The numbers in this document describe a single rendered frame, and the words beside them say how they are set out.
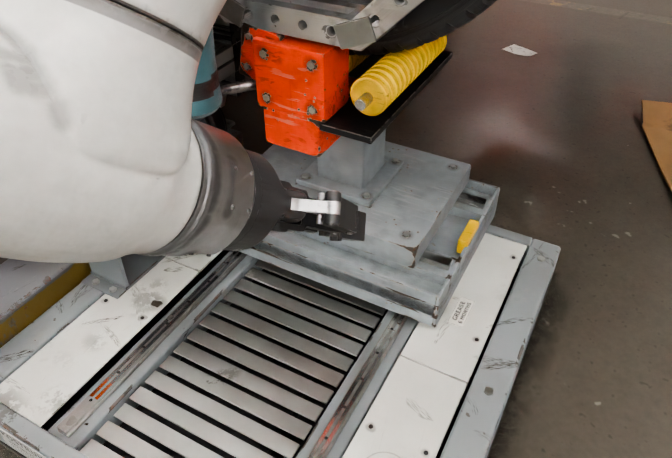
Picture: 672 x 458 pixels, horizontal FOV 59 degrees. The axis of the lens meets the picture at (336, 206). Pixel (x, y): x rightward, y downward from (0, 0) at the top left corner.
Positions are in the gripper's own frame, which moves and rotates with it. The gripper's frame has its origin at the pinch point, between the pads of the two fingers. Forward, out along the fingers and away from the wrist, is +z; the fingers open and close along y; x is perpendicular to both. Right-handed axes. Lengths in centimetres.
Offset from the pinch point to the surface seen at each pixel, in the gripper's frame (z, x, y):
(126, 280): 30, -9, -61
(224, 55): 66, 49, -73
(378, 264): 49, -3, -18
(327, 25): 13.8, 27.6, -11.6
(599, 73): 166, 69, 9
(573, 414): 60, -26, 15
